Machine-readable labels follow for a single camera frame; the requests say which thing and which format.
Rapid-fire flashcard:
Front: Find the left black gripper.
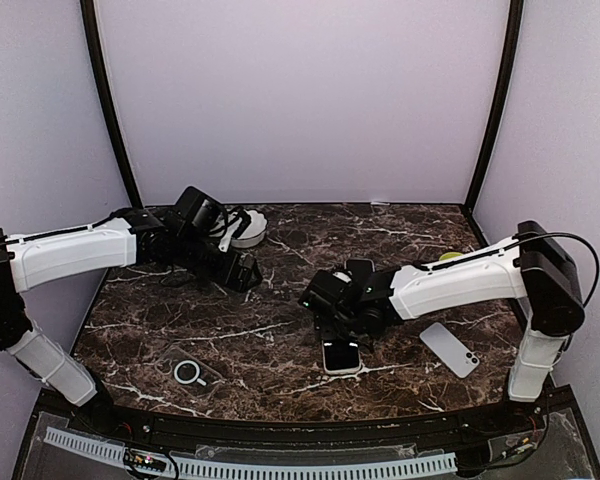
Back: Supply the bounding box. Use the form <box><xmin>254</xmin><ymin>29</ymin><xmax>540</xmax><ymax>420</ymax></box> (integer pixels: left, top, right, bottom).
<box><xmin>173</xmin><ymin>232</ymin><xmax>262</xmax><ymax>293</ymax></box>

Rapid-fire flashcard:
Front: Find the black phone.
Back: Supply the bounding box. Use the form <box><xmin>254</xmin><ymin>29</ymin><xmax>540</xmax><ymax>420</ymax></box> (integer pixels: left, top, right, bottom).
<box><xmin>324</xmin><ymin>339</ymin><xmax>360</xmax><ymax>371</ymax></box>

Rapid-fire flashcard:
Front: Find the clear white phone case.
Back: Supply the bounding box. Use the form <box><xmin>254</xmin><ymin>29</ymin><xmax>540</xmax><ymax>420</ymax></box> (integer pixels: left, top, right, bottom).
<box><xmin>321</xmin><ymin>337</ymin><xmax>363</xmax><ymax>376</ymax></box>

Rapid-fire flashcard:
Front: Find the light blue phone case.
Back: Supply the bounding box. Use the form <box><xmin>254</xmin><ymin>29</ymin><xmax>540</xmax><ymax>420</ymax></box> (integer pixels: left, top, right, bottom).
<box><xmin>344</xmin><ymin>258</ymin><xmax>375</xmax><ymax>284</ymax></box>

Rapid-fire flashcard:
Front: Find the transparent clear phone case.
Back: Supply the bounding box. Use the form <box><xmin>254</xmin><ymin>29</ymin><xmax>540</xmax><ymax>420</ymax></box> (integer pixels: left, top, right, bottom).
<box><xmin>154</xmin><ymin>346</ymin><xmax>225</xmax><ymax>398</ymax></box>

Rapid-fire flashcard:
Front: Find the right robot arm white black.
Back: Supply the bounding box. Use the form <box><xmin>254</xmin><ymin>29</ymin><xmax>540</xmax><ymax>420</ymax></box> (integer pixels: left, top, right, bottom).
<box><xmin>298</xmin><ymin>220</ymin><xmax>592</xmax><ymax>434</ymax></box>

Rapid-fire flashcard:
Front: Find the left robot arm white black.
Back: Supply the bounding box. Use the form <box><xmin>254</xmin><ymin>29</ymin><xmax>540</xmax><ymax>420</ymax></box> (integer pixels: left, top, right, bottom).
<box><xmin>0</xmin><ymin>186</ymin><xmax>267</xmax><ymax>436</ymax></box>

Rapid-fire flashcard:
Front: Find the white phone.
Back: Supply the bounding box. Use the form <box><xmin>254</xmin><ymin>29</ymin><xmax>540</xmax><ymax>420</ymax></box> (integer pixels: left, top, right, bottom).
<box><xmin>419</xmin><ymin>322</ymin><xmax>480</xmax><ymax>379</ymax></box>

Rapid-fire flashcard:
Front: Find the white scalloped bowl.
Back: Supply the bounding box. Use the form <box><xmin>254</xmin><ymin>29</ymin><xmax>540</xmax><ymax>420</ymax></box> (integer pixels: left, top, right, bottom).
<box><xmin>231</xmin><ymin>210</ymin><xmax>268</xmax><ymax>249</ymax></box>

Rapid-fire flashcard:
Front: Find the green bowl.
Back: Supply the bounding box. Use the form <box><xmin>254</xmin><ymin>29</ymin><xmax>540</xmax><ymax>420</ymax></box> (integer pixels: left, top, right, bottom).
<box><xmin>439</xmin><ymin>252</ymin><xmax>463</xmax><ymax>262</ymax></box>

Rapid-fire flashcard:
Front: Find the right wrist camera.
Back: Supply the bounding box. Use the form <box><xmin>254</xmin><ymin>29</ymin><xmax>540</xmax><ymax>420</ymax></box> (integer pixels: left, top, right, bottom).
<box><xmin>331</xmin><ymin>269</ymin><xmax>353</xmax><ymax>284</ymax></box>

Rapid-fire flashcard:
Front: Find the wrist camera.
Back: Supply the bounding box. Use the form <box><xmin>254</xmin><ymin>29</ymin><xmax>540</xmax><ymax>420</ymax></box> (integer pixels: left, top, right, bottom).
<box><xmin>210</xmin><ymin>207</ymin><xmax>252</xmax><ymax>252</ymax></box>
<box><xmin>331</xmin><ymin>269</ymin><xmax>353</xmax><ymax>284</ymax></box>

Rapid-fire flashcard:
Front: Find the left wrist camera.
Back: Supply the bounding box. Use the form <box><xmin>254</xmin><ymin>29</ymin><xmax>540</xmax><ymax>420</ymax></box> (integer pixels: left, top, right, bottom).
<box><xmin>210</xmin><ymin>207</ymin><xmax>252</xmax><ymax>252</ymax></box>

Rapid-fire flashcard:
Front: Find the left black frame post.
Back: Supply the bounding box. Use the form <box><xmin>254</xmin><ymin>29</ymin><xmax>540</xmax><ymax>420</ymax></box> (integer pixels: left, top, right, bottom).
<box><xmin>79</xmin><ymin>0</ymin><xmax>143</xmax><ymax>207</ymax></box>

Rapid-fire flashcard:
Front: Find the black frame post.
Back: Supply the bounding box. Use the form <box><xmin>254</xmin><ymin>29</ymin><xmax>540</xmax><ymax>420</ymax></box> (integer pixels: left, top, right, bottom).
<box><xmin>463</xmin><ymin>0</ymin><xmax>524</xmax><ymax>216</ymax></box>
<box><xmin>79</xmin><ymin>0</ymin><xmax>143</xmax><ymax>207</ymax></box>

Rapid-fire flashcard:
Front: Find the right black frame post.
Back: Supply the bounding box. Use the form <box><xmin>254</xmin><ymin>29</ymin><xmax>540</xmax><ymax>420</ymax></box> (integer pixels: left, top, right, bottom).
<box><xmin>463</xmin><ymin>0</ymin><xmax>524</xmax><ymax>216</ymax></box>

